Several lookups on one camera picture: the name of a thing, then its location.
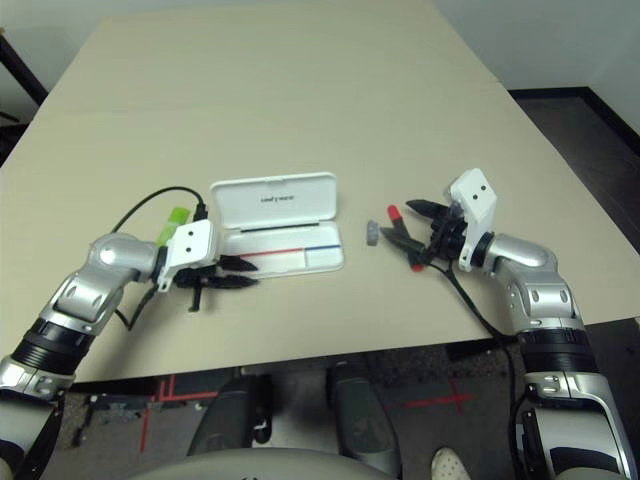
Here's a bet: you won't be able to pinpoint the dark grey robot left leg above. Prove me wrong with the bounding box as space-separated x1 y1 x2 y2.
187 372 274 459

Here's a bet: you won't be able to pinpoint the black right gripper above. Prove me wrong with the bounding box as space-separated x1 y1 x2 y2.
379 199 469 264

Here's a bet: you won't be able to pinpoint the dark grey robot leg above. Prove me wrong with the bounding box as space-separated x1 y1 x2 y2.
327 367 404 476
187 372 274 459

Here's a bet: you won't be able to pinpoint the red and black marker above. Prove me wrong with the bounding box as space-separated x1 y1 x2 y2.
387 203 424 274

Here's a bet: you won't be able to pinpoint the dark grey robot right leg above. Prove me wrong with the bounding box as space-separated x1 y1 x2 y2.
327 367 404 476

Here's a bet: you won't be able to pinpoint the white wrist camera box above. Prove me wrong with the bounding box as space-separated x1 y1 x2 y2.
157 219 221 294
448 168 500 274

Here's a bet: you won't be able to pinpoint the red floor tape lines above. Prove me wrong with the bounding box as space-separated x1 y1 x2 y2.
139 372 221 451

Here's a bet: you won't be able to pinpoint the white plastic pencil case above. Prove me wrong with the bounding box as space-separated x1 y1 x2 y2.
208 172 346 277

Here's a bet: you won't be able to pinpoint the black framed side table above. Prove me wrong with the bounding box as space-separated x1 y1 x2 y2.
0 29 49 109

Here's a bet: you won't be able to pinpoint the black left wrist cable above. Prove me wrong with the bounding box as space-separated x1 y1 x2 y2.
112 186 210 332

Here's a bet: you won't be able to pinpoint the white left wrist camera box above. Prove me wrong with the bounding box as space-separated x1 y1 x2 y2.
157 219 221 294

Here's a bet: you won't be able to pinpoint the grey robot torso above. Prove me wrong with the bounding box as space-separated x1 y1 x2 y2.
127 447 396 480

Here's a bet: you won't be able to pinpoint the green rectangular eraser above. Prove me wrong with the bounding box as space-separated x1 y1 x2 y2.
154 206 194 247

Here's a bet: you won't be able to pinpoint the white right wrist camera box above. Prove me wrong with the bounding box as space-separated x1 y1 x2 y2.
448 168 500 274

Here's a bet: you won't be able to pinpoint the white bystander shoe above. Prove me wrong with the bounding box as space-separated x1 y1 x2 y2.
430 446 474 480

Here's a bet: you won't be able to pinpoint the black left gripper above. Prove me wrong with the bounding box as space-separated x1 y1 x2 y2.
173 254 261 313

